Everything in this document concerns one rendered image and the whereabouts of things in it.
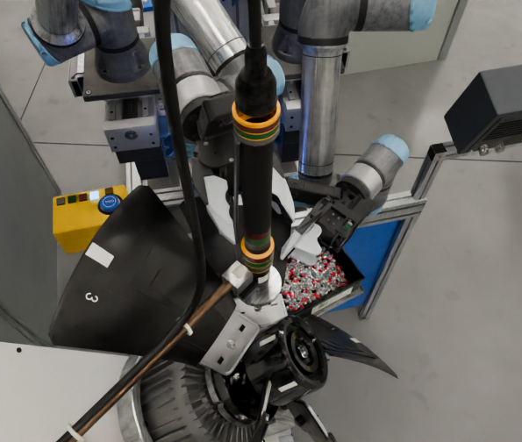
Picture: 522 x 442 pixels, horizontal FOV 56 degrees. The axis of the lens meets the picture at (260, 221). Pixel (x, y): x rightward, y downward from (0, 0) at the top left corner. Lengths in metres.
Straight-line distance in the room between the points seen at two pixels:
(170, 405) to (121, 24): 0.92
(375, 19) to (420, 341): 1.49
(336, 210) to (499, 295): 1.55
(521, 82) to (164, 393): 0.94
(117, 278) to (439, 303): 1.79
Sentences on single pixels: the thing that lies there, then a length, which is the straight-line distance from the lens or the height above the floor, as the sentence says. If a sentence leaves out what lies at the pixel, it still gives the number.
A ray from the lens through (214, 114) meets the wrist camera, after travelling 0.55.
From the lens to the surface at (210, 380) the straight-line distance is 0.80.
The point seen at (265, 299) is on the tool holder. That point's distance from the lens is 0.73.
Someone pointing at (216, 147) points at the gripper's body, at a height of 1.50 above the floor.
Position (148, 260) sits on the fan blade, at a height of 1.40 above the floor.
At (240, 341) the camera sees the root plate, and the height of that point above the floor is 1.24.
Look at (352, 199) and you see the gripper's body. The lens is 0.98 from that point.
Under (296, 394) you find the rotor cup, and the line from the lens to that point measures 0.77.
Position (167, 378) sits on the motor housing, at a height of 1.19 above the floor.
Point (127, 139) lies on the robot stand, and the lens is 1.41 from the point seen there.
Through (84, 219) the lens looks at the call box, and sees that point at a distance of 1.12.
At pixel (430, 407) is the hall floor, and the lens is 2.11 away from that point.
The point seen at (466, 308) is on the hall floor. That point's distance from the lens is 2.30.
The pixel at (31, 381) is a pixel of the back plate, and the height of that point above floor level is 1.25.
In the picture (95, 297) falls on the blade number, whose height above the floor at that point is 1.41.
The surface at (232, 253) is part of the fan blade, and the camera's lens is 0.89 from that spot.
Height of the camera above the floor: 1.96
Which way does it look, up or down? 57 degrees down
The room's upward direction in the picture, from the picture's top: straight up
